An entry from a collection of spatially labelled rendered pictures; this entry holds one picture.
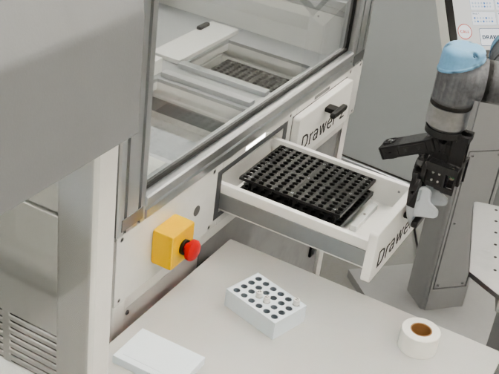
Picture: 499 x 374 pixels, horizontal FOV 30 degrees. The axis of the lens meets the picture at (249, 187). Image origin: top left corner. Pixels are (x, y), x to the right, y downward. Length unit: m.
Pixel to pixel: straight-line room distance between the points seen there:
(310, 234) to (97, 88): 0.94
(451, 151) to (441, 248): 1.23
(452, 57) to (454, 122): 0.12
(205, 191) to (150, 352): 0.35
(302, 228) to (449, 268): 1.27
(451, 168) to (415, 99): 1.91
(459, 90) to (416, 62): 1.91
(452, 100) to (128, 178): 0.57
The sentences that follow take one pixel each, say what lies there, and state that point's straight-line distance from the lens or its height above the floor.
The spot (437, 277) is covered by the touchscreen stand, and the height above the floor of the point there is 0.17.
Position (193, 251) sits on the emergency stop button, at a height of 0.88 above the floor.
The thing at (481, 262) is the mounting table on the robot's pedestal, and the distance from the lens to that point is 2.00.
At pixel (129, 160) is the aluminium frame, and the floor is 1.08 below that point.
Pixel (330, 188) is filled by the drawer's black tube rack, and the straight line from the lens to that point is 1.85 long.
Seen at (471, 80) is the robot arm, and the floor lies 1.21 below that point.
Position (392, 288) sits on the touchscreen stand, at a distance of 3.11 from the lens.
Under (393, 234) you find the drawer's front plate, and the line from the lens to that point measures 1.78.
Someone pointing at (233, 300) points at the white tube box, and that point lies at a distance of 1.70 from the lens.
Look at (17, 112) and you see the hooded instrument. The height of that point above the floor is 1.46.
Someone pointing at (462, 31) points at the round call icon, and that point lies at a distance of 2.47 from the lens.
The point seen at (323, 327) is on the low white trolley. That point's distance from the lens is 1.71.
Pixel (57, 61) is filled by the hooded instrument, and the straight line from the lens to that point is 0.83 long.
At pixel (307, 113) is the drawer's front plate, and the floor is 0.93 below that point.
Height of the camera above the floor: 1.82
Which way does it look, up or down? 30 degrees down
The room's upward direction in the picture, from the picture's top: 8 degrees clockwise
